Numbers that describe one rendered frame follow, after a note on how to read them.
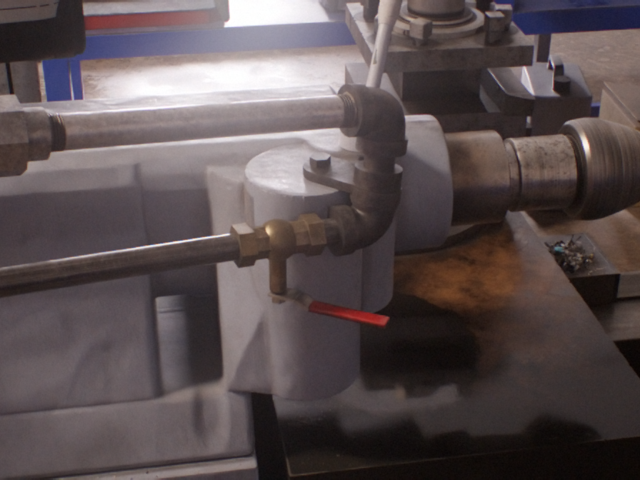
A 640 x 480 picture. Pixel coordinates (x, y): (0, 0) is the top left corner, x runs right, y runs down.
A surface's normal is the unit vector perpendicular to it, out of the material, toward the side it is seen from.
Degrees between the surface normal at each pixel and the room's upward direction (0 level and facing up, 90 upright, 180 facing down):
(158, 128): 81
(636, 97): 9
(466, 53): 90
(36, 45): 119
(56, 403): 67
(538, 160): 42
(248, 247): 60
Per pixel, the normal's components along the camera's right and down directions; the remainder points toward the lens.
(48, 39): 0.28, 0.76
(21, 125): 0.46, -0.15
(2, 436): 0.14, 0.00
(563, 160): 0.12, -0.23
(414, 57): 0.14, 0.48
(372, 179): -0.30, 0.32
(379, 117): 0.47, 0.48
